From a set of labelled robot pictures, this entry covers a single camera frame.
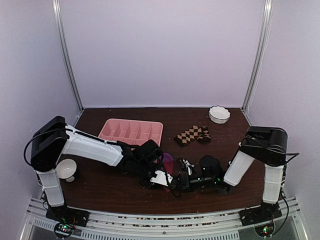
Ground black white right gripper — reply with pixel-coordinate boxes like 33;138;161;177
170;173;217;194

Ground magenta purple sock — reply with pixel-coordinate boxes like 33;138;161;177
159;152;175;193

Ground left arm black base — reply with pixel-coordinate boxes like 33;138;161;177
45;207;90;227

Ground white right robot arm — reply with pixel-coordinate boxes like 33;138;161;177
177;126;288;221

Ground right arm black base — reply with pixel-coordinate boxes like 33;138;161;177
239;206;282;227

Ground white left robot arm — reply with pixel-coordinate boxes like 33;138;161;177
27;116;174;222

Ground brown checkered sock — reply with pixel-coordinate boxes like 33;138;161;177
174;125;212;147

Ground pink divided plastic tray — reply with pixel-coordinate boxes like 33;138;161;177
98;118;164;146

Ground white scalloped bowl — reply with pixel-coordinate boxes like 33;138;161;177
208;105;231;124

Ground aluminium front frame rail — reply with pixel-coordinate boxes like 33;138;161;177
17;197;311;240

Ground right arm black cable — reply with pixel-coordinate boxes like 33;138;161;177
247;137;300;166

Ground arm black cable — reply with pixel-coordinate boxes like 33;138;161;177
23;127;67;168
247;137;300;166

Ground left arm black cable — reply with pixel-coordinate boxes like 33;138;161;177
23;127;67;168

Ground aluminium right corner post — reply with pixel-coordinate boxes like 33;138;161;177
242;0;274;115

